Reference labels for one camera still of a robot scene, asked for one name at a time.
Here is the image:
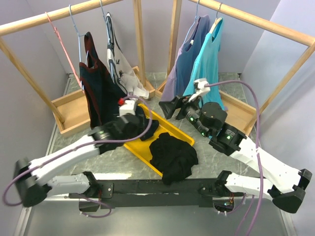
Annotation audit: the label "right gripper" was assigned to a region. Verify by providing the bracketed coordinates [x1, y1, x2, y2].
[158, 92, 210, 137]

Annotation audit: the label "navy maroon-trimmed tank top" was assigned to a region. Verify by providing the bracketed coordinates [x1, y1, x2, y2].
[78, 31, 159, 141]

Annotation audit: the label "light blue wire hanger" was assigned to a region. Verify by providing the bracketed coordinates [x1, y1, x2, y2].
[68, 3, 92, 67]

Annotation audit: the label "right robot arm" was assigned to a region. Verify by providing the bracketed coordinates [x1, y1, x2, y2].
[159, 96, 312, 213]

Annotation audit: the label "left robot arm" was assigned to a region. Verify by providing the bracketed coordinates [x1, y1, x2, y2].
[13, 114, 142, 207]

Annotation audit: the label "white grey hanging tank top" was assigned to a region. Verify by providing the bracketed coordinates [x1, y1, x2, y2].
[105, 13, 150, 99]

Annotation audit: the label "blue hanger of purple shirt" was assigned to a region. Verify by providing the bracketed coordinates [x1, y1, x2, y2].
[184, 0, 201, 47]

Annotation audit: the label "wooden hanger of turquoise shirt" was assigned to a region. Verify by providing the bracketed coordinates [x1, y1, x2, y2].
[209, 2, 222, 33]

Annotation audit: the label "pink hanger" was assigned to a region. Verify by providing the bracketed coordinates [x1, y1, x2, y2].
[45, 12, 84, 91]

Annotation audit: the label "purple hanging shirt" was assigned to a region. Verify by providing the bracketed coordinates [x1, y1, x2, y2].
[160, 15, 211, 101]

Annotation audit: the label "yellow plastic tray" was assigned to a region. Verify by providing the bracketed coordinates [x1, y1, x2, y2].
[124, 104, 198, 178]

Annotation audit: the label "black crumpled garment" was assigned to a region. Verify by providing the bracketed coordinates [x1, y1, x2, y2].
[149, 133, 199, 185]

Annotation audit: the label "turquoise hanging shirt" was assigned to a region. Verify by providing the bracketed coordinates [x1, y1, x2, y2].
[183, 17, 224, 96]

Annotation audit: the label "right wooden clothes rack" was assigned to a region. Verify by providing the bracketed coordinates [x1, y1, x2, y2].
[156, 0, 315, 146]

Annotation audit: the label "wooden clothes rack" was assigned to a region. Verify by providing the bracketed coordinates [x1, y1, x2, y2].
[156, 0, 315, 146]
[0, 0, 156, 137]

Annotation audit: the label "left wooden clothes rack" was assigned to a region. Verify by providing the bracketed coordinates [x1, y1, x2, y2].
[0, 0, 156, 137]

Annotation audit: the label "black base bar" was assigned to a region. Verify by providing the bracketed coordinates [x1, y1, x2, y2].
[68, 178, 247, 215]

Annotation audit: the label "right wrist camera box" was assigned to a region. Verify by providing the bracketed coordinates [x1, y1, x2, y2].
[189, 78, 211, 102]

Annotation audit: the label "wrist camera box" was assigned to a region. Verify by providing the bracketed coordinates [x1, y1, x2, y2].
[189, 78, 211, 102]
[118, 98, 137, 117]

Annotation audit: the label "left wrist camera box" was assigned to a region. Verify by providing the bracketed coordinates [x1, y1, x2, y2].
[118, 98, 137, 117]

